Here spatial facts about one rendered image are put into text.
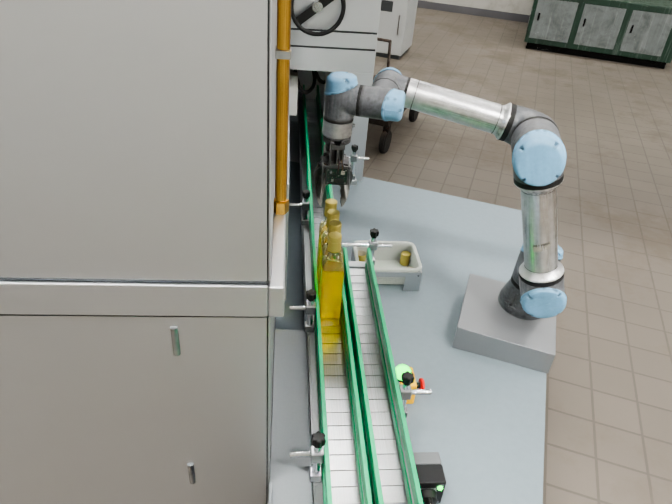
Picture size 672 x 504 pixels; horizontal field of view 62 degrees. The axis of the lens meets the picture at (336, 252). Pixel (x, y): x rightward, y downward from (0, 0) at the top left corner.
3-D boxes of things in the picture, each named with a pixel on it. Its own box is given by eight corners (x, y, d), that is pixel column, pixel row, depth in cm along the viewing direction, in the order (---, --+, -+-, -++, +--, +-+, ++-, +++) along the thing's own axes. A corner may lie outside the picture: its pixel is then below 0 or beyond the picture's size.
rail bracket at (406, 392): (393, 408, 133) (400, 368, 126) (423, 408, 134) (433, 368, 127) (395, 422, 130) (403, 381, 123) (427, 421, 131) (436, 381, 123)
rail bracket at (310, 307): (289, 325, 155) (290, 286, 147) (313, 325, 155) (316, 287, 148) (289, 335, 152) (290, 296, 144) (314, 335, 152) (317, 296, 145)
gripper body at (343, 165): (319, 186, 145) (322, 143, 138) (318, 171, 152) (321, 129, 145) (349, 187, 146) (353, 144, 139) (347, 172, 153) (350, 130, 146)
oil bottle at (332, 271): (317, 313, 159) (321, 250, 147) (337, 313, 160) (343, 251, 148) (318, 326, 155) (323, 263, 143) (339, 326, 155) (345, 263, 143)
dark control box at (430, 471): (400, 474, 133) (405, 451, 128) (433, 473, 134) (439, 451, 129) (405, 506, 126) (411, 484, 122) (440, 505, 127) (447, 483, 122)
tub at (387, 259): (350, 259, 204) (352, 239, 199) (410, 261, 206) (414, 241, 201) (354, 289, 190) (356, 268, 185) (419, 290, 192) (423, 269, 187)
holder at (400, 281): (335, 260, 204) (337, 243, 199) (410, 262, 206) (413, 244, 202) (338, 290, 190) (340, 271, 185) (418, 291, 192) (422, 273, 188)
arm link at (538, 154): (561, 290, 164) (560, 112, 136) (568, 324, 152) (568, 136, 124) (518, 292, 168) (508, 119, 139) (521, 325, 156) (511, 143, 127)
